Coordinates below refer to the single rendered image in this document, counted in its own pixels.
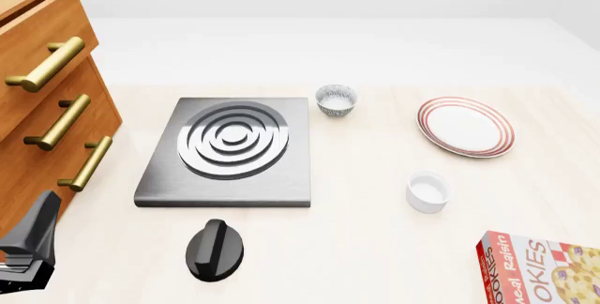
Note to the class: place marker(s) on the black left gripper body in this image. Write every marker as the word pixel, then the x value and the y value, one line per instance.
pixel 21 274

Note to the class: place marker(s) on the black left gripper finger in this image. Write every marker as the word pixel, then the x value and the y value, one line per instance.
pixel 35 226

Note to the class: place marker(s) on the flat grey stove plate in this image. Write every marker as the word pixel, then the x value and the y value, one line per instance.
pixel 229 156

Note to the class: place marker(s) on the patterned black and white bowl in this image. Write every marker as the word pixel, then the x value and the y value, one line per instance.
pixel 335 101

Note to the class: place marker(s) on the white plate with red rings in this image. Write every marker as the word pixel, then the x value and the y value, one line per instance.
pixel 465 127

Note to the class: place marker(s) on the red cookies box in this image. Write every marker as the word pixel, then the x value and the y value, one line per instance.
pixel 539 272

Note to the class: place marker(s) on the wooden cabinet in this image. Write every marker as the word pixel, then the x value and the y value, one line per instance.
pixel 14 177

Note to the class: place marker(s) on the round black stove knob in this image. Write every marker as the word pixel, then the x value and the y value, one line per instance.
pixel 214 250

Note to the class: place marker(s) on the large wooden cabinet drawer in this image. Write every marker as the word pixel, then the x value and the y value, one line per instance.
pixel 28 36

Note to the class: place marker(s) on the small white ramekin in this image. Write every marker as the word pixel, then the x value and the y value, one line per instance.
pixel 427 191

